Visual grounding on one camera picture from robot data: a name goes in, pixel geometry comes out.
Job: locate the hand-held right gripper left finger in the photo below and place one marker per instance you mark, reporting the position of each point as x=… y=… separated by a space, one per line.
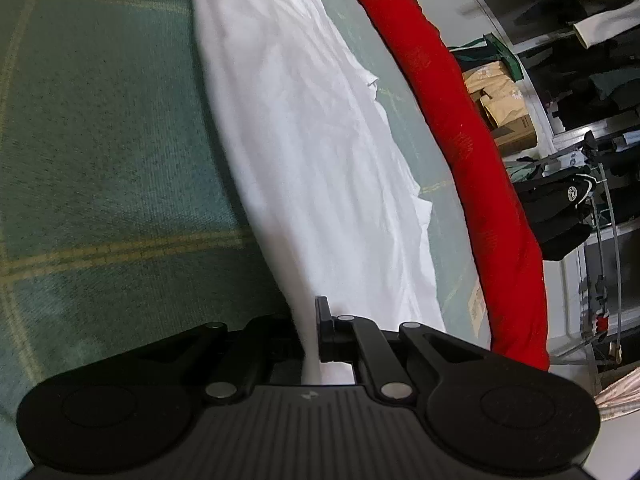
x=260 y=345

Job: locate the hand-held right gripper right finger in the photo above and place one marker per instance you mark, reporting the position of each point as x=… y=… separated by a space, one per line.
x=322 y=330

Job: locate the white printed t-shirt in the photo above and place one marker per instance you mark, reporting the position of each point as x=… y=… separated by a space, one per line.
x=310 y=160

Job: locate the metal clothes drying rack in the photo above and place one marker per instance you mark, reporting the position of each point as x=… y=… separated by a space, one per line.
x=612 y=240

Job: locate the red quilt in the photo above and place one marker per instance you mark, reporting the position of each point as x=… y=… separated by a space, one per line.
x=465 y=160

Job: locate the teal hanging garment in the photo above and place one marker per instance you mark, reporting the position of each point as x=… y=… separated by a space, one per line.
x=520 y=170

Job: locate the cardboard box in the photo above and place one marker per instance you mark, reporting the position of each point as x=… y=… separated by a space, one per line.
x=520 y=135

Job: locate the red item on rack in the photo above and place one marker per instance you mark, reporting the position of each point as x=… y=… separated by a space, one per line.
x=602 y=321

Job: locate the green hanging cloth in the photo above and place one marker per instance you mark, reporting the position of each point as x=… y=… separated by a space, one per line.
x=502 y=55

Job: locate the yellow hanging garment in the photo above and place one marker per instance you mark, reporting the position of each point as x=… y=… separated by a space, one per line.
x=500 y=87

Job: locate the pink patterned curtain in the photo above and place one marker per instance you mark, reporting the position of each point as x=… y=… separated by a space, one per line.
x=620 y=395

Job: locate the dark sweater with cream cuffs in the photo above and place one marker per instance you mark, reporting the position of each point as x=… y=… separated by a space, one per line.
x=600 y=10

